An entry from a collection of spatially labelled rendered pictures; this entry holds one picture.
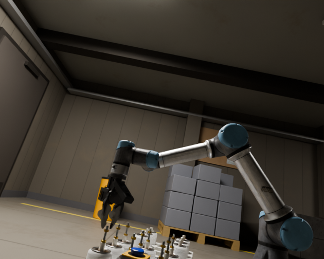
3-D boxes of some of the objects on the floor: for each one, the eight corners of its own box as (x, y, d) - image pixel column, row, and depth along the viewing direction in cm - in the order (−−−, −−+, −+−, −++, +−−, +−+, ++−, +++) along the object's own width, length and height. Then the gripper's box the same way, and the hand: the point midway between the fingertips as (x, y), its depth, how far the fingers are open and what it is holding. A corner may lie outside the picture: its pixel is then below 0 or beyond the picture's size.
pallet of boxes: (219, 240, 378) (226, 177, 414) (239, 251, 305) (245, 173, 341) (157, 227, 373) (169, 164, 408) (162, 236, 300) (176, 158, 335)
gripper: (121, 177, 98) (108, 225, 92) (101, 171, 91) (86, 224, 84) (132, 178, 93) (120, 230, 86) (112, 172, 85) (97, 229, 78)
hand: (108, 225), depth 84 cm, fingers open, 3 cm apart
